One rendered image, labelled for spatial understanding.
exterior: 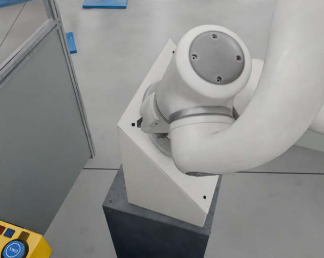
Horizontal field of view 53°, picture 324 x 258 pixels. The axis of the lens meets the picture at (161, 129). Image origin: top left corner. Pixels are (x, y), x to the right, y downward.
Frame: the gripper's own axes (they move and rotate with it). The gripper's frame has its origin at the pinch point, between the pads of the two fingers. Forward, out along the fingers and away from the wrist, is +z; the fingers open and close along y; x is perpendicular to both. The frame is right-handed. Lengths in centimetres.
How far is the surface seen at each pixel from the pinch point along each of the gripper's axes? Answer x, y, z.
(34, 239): 19.5, 26.0, 14.8
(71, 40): -135, 33, 217
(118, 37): -140, -9, 217
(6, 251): 21.2, 31.0, 13.4
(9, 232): 17.6, 31.3, 15.8
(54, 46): -56, 30, 75
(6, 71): -36, 44, 56
